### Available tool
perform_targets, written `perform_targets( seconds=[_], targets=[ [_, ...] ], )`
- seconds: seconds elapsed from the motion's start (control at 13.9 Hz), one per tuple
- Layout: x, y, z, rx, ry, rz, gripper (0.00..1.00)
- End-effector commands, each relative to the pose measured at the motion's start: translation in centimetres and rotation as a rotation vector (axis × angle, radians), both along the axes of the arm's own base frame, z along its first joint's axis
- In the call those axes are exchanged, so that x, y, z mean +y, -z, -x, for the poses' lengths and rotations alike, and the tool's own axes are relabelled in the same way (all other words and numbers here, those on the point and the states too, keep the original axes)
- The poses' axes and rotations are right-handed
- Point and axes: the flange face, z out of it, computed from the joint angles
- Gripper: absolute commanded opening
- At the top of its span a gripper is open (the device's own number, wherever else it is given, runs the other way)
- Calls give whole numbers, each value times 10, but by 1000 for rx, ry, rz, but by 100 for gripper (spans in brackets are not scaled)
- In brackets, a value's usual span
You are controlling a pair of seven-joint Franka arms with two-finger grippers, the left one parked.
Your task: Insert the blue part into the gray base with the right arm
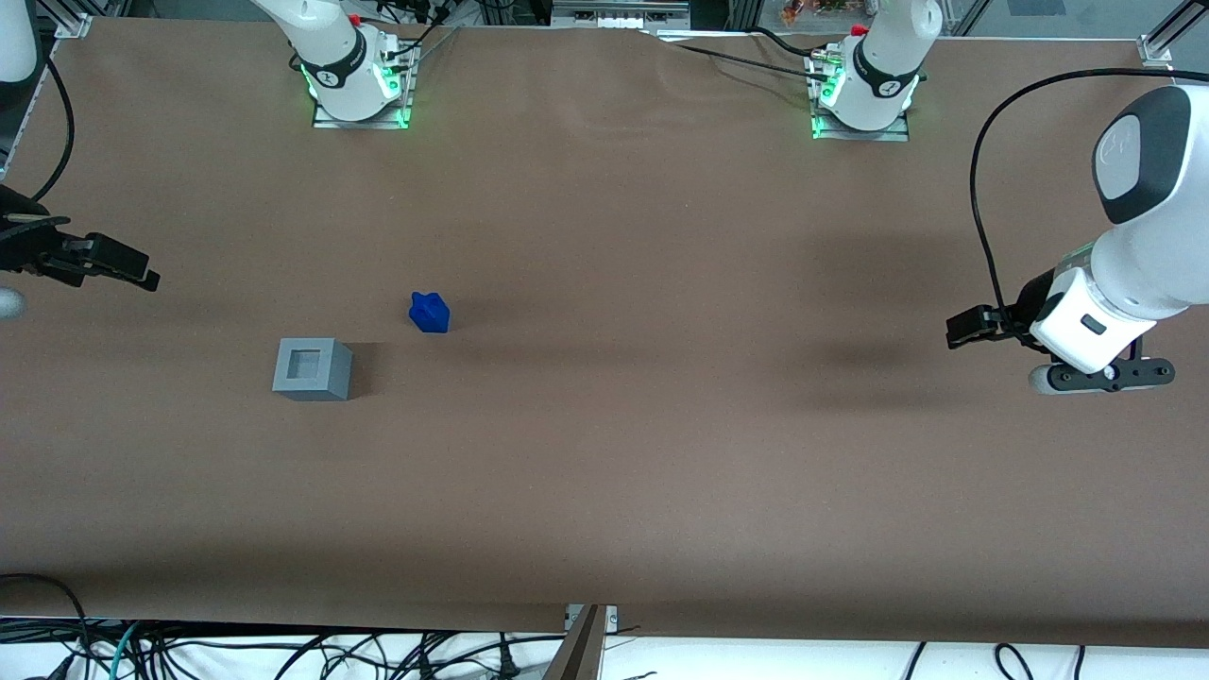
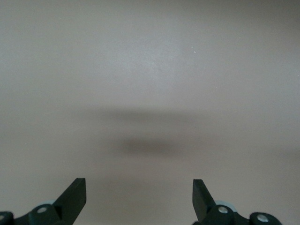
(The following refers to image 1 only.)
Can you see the metal corner bracket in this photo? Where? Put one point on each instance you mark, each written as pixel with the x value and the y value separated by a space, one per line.
pixel 74 25
pixel 1154 52

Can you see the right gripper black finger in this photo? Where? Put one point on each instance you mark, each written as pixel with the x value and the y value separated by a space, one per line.
pixel 118 260
pixel 66 271

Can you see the orange packaged items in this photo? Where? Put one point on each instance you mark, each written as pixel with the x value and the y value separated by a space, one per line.
pixel 812 9

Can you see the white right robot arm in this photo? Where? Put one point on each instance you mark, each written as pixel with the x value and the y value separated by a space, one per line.
pixel 331 57

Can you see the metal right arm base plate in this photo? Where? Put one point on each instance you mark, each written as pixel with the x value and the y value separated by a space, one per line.
pixel 326 121

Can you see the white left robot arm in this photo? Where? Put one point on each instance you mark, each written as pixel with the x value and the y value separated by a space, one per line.
pixel 1152 255

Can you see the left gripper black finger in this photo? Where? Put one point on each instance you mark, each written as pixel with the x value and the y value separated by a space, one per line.
pixel 1003 319
pixel 968 329

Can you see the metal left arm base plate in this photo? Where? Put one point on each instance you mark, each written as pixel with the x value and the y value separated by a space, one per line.
pixel 888 135

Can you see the white electrical box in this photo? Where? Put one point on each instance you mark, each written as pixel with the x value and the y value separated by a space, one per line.
pixel 619 14

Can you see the brown table cover sheet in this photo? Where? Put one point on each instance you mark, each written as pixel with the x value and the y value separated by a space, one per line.
pixel 604 283

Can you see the small metal bracket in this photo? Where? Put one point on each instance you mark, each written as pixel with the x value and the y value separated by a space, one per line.
pixel 611 617

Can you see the blue plastic part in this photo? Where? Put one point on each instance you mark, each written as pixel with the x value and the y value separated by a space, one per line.
pixel 430 313

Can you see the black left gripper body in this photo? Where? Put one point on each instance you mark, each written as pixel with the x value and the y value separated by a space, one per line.
pixel 1030 304

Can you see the aluminium frame strut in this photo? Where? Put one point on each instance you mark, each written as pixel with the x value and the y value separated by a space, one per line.
pixel 1185 19

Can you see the aluminium profile beam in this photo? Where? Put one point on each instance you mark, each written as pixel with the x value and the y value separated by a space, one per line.
pixel 578 652

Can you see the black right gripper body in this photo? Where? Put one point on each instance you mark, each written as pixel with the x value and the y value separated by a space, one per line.
pixel 24 247

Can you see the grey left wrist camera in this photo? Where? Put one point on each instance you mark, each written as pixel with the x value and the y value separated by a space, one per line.
pixel 1100 376

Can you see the gray square base block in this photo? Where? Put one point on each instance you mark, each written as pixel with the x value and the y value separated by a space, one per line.
pixel 326 382

